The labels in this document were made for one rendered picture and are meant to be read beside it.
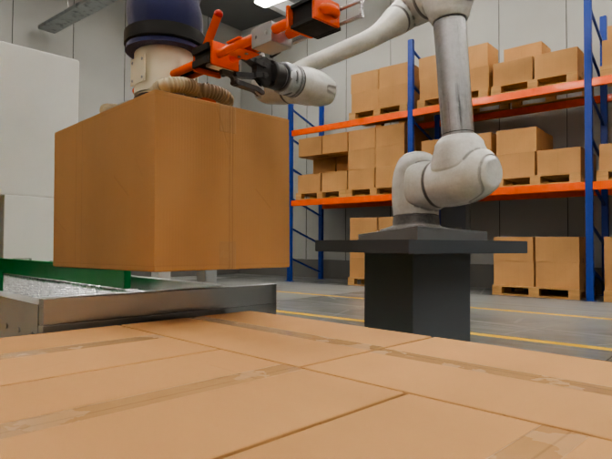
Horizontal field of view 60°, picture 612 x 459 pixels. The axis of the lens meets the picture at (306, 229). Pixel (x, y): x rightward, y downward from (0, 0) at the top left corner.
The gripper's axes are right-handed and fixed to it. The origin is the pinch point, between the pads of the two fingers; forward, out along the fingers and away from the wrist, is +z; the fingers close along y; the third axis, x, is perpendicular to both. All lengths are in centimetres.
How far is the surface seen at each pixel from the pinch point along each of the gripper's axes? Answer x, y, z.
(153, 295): 16, 60, 9
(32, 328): 22, 66, 36
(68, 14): 796, -338, -272
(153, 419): -56, 66, 50
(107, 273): 105, 59, -21
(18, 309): 32, 63, 36
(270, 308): 16, 66, -32
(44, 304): 16, 60, 36
